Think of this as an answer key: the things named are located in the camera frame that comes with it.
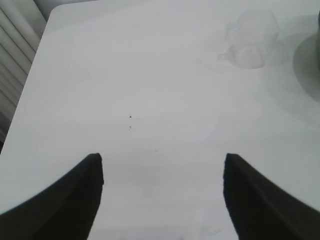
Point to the translucent plastic measuring cup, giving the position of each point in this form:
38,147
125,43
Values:
252,42

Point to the stainless steel mixing bowl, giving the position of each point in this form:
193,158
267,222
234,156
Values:
310,70

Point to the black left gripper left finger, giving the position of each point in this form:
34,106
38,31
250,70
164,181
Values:
62,210

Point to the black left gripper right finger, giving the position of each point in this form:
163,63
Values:
262,210

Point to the white slatted panel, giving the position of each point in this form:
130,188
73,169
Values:
12,62

